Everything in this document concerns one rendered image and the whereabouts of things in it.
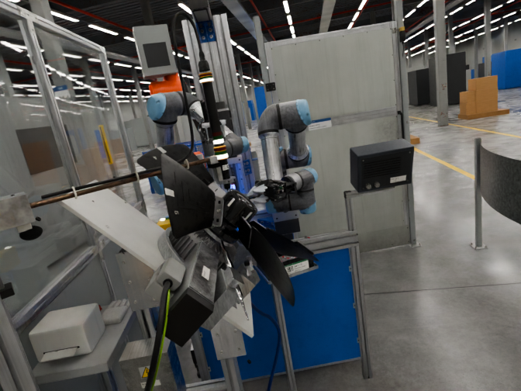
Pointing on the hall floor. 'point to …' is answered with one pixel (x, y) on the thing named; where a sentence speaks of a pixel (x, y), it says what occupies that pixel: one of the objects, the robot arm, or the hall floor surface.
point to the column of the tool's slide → (13, 357)
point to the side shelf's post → (107, 381)
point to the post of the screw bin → (284, 338)
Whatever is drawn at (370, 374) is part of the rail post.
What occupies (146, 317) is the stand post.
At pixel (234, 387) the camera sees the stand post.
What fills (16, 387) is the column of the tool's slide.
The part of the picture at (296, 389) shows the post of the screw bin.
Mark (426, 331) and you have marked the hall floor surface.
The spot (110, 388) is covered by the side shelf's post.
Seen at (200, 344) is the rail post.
